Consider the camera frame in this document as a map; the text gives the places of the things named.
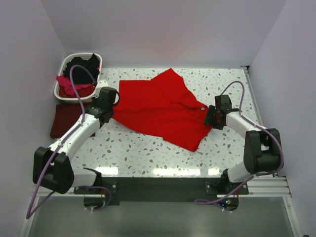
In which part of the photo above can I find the bright red t-shirt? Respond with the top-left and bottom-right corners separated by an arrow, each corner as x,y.
114,69 -> 212,152

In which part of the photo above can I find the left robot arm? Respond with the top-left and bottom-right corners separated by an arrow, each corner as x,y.
33,87 -> 119,194

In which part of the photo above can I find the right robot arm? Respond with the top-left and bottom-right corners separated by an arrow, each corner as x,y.
204,95 -> 283,195

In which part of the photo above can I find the dark red t-shirt in basket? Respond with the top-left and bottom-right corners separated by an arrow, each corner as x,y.
58,84 -> 95,98

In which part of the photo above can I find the folded dark maroon t-shirt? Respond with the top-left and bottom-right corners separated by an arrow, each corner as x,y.
50,103 -> 82,139

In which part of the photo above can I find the black t-shirt in basket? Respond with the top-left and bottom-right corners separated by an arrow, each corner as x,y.
63,54 -> 101,85

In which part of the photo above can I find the pink t-shirt in basket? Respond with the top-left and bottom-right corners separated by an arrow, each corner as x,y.
56,65 -> 97,92

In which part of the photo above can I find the white perforated laundry basket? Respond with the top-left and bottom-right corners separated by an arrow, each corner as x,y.
54,53 -> 102,103

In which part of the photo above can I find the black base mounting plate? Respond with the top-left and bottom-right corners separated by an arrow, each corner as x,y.
74,176 -> 249,210

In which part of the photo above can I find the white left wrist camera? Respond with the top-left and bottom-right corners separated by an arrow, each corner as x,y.
94,79 -> 109,98

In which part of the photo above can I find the aluminium frame rail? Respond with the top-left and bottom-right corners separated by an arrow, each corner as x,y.
20,177 -> 303,237

